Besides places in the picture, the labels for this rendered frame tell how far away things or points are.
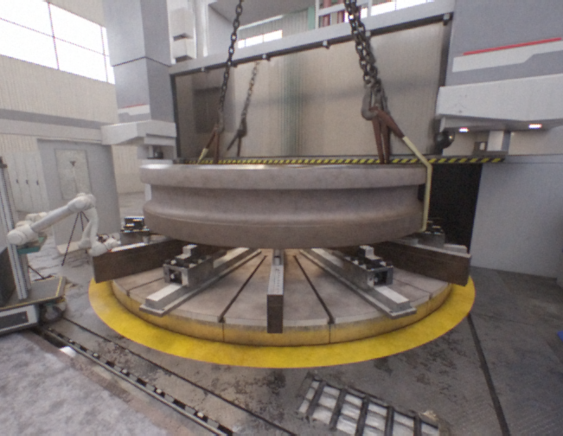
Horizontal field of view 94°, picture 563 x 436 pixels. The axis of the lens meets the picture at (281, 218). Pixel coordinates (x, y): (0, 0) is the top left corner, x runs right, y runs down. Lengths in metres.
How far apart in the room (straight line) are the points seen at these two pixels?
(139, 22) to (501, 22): 5.97
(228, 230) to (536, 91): 3.37
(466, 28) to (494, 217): 2.96
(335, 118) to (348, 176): 2.88
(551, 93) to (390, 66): 2.73
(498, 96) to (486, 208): 2.44
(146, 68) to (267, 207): 4.60
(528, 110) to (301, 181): 2.32
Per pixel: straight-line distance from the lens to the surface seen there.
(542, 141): 4.73
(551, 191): 5.81
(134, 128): 6.27
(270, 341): 2.89
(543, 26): 4.32
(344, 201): 3.16
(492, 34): 4.25
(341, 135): 5.66
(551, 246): 5.97
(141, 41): 6.96
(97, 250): 3.68
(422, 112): 5.51
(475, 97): 3.64
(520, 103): 3.69
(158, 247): 4.17
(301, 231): 2.90
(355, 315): 2.89
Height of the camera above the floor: 1.78
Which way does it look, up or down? 12 degrees down
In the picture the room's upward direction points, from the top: straight up
